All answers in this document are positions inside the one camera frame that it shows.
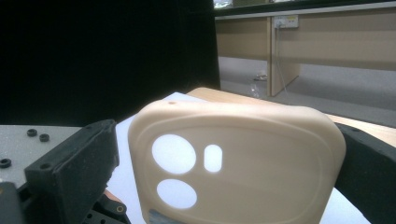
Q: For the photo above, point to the beige printed phone case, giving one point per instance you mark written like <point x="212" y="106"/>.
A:
<point x="264" y="168"/>

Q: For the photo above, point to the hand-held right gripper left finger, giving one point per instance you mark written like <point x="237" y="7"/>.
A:
<point x="77" y="168"/>

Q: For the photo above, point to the beige wooden desk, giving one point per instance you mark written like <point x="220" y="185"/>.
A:
<point x="327" y="40"/>

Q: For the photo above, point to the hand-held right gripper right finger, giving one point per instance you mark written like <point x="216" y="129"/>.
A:
<point x="370" y="174"/>

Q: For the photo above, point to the white wall socket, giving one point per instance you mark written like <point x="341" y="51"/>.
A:
<point x="285" y="21"/>

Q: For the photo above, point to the white floor litter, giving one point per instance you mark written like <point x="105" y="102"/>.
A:
<point x="261" y="76"/>

